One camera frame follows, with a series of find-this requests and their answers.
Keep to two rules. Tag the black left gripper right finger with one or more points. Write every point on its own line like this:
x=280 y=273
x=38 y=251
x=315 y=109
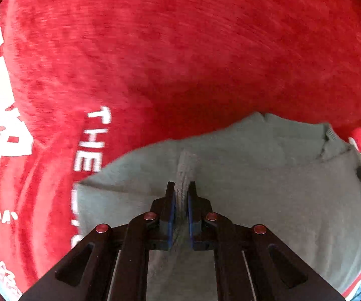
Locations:
x=251 y=263

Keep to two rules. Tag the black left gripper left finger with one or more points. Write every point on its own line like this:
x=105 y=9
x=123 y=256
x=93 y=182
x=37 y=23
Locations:
x=111 y=263

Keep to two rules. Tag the grey fleece small garment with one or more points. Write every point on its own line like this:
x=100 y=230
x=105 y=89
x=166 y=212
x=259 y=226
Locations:
x=297 y=179

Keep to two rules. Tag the red blanket with white print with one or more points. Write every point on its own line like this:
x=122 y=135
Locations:
x=85 y=82

